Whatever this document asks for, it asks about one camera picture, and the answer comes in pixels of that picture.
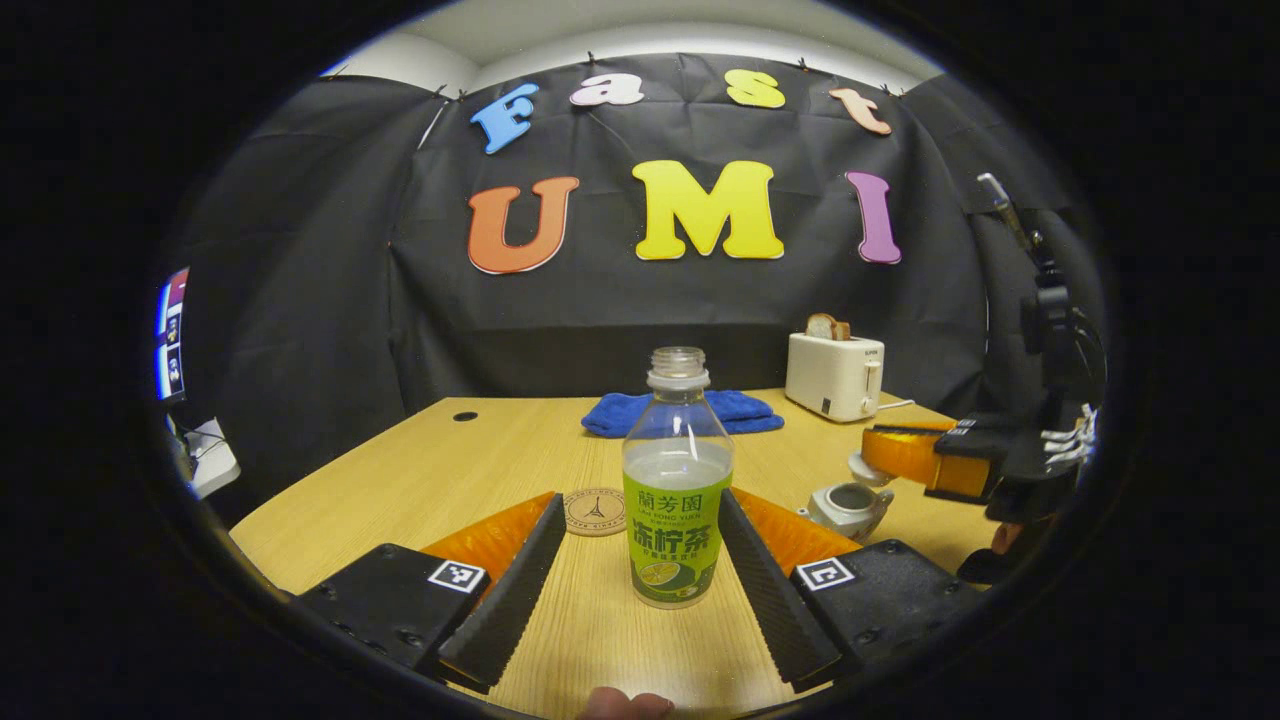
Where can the white side table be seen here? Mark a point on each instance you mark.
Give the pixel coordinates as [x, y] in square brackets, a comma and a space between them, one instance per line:
[212, 462]

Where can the bread slice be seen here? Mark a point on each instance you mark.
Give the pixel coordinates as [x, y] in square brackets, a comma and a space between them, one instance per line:
[826, 327]

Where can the white teacup lid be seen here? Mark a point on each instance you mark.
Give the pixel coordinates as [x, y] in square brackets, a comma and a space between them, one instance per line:
[868, 470]

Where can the computer monitor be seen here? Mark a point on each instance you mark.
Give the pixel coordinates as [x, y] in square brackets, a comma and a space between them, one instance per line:
[172, 335]

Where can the blue towel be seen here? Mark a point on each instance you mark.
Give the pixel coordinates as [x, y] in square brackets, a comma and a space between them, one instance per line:
[755, 410]

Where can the white toaster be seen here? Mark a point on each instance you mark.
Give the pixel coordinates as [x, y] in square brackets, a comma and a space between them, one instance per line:
[830, 378]

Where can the green label water bottle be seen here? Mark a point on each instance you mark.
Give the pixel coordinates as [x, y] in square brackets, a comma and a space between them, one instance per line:
[678, 500]

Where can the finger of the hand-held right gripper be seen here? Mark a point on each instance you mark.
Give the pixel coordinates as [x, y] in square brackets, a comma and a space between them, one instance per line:
[985, 420]
[910, 458]

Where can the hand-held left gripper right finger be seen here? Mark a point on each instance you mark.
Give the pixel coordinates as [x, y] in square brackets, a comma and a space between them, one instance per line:
[765, 600]

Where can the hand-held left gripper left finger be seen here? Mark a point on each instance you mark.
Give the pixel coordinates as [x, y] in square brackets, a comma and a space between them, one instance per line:
[515, 600]

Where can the round beige coaster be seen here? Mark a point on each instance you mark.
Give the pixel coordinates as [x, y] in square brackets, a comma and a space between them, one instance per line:
[594, 512]

